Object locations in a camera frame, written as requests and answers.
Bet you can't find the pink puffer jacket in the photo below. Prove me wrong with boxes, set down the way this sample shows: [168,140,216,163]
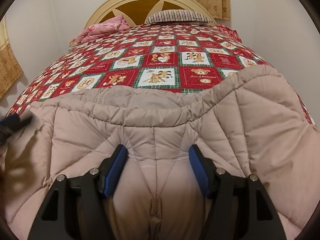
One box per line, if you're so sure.
[1,65,319,239]

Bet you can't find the yellow side curtain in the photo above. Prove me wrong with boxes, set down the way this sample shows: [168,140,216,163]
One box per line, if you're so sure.
[0,18,23,99]

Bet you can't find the pink folded blanket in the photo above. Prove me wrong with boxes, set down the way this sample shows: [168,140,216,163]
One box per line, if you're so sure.
[75,15,129,44]

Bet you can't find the red patchwork bear bedspread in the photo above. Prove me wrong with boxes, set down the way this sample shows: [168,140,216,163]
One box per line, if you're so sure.
[6,23,317,126]

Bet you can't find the cream arched headboard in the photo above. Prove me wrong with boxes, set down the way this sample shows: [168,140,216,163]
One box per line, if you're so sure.
[86,0,216,27]

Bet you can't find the striped pillow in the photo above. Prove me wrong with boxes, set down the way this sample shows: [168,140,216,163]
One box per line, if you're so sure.
[144,9,214,24]

